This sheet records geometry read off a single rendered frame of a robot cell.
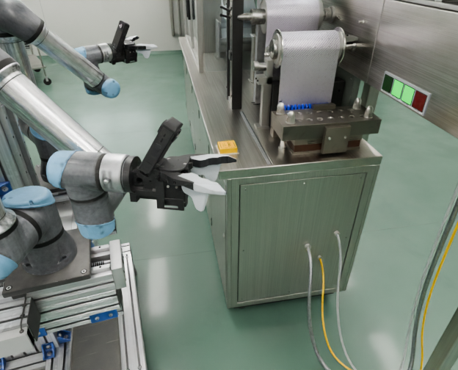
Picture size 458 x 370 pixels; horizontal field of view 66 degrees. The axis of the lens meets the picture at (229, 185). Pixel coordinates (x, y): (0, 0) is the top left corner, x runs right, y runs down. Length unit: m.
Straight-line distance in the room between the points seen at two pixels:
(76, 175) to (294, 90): 1.04
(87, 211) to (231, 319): 1.31
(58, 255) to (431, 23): 1.26
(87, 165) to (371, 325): 1.67
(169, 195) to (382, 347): 1.53
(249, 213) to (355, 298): 0.92
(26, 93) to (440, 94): 1.08
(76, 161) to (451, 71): 0.99
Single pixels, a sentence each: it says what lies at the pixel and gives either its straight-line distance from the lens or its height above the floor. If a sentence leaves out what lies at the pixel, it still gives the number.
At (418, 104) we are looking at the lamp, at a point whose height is 1.18.
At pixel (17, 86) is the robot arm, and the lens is 0.87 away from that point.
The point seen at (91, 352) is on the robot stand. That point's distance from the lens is 1.69.
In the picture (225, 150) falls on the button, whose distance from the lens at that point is 1.40.
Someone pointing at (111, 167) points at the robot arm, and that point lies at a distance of 0.68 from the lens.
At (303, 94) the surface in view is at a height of 1.08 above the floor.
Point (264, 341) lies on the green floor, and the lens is 1.87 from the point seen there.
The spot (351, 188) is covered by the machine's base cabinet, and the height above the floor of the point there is 0.76.
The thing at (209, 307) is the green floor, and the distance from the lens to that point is 1.98.
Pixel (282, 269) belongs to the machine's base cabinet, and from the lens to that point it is 1.73.
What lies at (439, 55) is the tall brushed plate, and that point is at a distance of 1.23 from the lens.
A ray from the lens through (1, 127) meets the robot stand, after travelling 1.20.
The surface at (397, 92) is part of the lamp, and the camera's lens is 1.36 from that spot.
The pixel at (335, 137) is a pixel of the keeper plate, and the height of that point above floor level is 0.98.
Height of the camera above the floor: 1.57
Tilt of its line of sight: 33 degrees down
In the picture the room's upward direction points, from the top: straight up
